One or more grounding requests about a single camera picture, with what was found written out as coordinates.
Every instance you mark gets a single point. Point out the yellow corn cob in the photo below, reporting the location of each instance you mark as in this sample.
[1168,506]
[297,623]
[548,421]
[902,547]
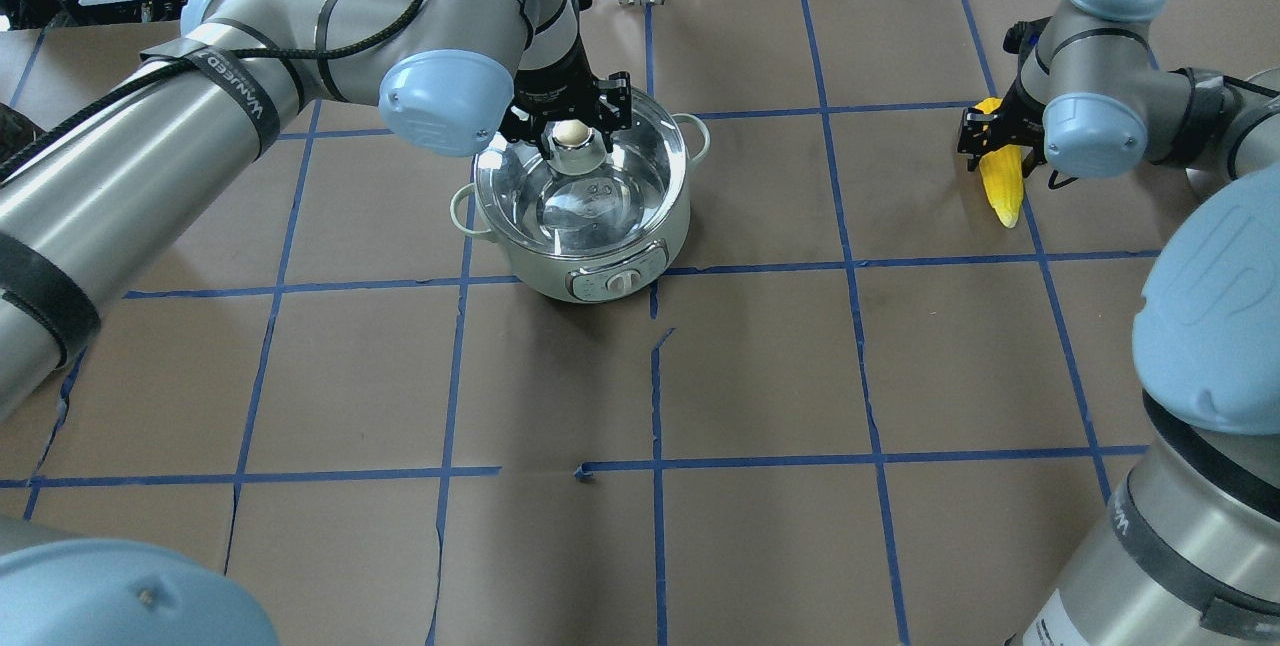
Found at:
[1001,173]

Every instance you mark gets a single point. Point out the glass pot lid with knob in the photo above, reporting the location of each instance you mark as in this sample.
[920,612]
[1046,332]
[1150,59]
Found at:
[582,203]

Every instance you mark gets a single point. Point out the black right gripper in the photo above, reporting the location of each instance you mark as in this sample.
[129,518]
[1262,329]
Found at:
[1021,115]

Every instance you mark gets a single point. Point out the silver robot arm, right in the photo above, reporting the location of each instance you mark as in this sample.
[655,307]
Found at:
[1187,551]

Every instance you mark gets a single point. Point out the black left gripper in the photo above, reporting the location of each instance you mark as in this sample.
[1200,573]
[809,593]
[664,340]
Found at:
[553,84]

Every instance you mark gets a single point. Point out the pale green electric pot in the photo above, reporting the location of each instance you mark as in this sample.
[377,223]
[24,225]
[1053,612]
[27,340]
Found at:
[609,277]

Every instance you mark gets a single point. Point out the silver robot arm, left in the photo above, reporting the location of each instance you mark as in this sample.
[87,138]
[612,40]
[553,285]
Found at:
[94,202]

